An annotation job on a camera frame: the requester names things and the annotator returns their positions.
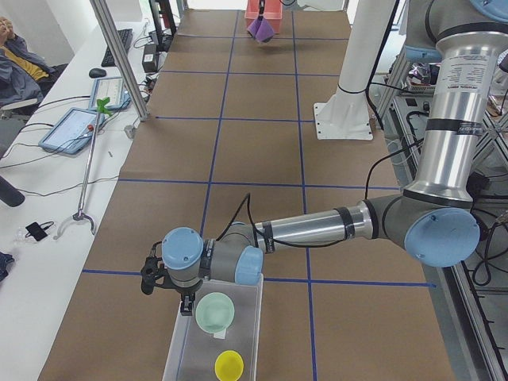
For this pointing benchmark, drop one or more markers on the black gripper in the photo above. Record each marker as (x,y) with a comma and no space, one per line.
(186,292)

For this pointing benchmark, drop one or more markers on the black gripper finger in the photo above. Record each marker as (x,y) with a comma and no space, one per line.
(261,9)

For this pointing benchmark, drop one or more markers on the purple cloth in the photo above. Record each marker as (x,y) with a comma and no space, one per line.
(260,29)

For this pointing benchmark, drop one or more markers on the light green bowl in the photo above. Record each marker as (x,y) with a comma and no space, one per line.
(215,312)

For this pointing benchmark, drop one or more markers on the yellow plastic cup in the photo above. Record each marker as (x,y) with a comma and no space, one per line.
(229,366)

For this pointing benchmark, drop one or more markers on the white label in box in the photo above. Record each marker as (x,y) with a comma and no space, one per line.
(220,335)

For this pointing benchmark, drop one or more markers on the clear plastic storage box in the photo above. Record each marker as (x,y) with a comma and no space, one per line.
(193,352)

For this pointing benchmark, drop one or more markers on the pink plastic tray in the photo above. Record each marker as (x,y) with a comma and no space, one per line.
(270,16)

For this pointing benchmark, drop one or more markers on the black power adapter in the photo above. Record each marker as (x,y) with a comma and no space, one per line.
(150,59)

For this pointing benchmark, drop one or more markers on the blue teach pendant far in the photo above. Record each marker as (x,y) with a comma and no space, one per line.
(112,88)

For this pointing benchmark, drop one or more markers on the blue teach pendant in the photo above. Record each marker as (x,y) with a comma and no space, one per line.
(71,133)
(112,88)

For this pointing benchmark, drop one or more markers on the black computer mouse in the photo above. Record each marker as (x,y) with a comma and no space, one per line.
(97,72)

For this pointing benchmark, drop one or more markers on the blue teach pendant near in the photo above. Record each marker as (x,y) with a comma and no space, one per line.
(71,133)

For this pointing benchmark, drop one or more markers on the seated person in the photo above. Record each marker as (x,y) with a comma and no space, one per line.
(24,74)

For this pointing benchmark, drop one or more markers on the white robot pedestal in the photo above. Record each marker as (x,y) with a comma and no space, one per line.
(345,115)

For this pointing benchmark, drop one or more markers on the aluminium frame post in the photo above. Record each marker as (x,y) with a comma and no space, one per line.
(111,36)

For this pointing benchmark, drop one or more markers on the green handled reacher grabber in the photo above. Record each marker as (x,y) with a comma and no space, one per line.
(80,214)

